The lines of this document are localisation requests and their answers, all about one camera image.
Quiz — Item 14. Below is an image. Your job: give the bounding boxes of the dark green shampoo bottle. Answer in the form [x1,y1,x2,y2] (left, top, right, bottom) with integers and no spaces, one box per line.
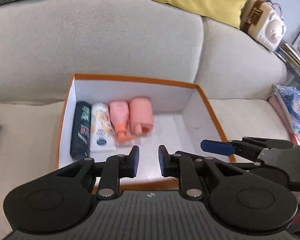
[70,101,91,161]

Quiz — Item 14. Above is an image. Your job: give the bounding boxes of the stack of magazines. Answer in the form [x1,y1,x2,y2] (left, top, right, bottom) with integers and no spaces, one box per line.
[275,33,300,76]

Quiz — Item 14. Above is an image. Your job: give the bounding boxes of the beige sofa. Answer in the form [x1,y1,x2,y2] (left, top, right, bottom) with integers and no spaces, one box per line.
[0,0,289,239]

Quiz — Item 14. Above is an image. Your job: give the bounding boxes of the white brown handbag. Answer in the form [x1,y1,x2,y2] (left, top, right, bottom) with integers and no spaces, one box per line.
[240,0,286,51]

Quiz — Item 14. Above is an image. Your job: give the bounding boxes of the blue floral fabric bag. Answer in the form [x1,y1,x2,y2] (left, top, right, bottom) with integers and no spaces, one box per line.
[268,84,300,145]

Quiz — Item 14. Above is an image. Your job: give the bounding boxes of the white lotion tube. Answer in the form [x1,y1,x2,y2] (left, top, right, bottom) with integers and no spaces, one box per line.
[90,102,116,153]

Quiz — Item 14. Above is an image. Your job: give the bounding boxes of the orange cardboard box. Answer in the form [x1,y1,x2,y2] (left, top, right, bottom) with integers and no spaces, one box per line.
[56,74,227,190]

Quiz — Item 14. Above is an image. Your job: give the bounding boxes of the pink plastic bottle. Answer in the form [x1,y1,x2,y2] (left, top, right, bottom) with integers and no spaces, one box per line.
[109,101,135,144]

